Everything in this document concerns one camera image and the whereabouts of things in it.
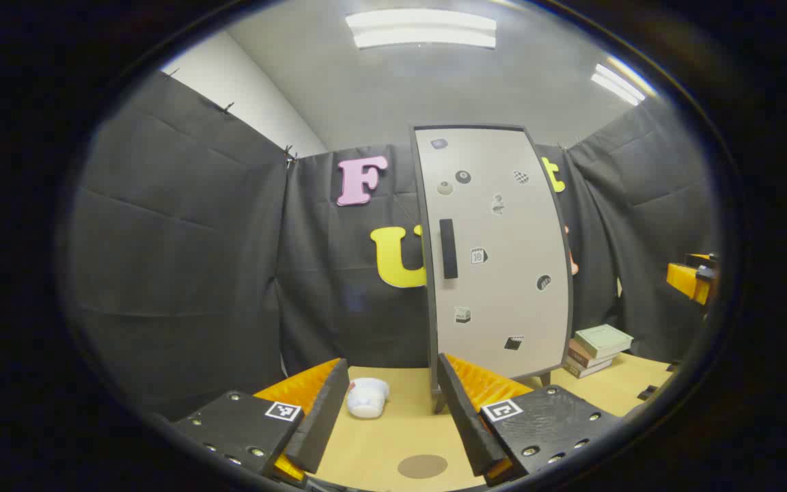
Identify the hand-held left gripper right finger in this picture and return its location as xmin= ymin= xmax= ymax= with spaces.
xmin=437 ymin=353 xmax=623 ymax=487

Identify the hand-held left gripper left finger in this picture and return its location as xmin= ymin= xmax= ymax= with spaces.
xmin=174 ymin=357 xmax=351 ymax=487

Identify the dark grey cabinet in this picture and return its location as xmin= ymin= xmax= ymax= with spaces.
xmin=409 ymin=123 xmax=575 ymax=414

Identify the light grey cabinet door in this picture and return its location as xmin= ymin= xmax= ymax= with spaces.
xmin=413 ymin=126 xmax=574 ymax=381

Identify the black door handle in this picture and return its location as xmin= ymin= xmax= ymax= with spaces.
xmin=439 ymin=219 xmax=459 ymax=279

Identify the white ceramic cup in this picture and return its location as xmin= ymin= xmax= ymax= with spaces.
xmin=346 ymin=378 xmax=390 ymax=419

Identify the green book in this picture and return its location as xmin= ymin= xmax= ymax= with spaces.
xmin=575 ymin=324 xmax=634 ymax=359

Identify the brown book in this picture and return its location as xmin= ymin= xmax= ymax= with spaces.
xmin=568 ymin=340 xmax=620 ymax=370

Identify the grey book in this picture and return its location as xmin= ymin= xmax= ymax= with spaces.
xmin=563 ymin=359 xmax=613 ymax=379

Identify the black backdrop cloth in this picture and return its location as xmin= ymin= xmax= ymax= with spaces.
xmin=69 ymin=68 xmax=719 ymax=421

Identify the large ceiling light panel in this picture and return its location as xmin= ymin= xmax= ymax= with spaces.
xmin=346 ymin=8 xmax=498 ymax=50

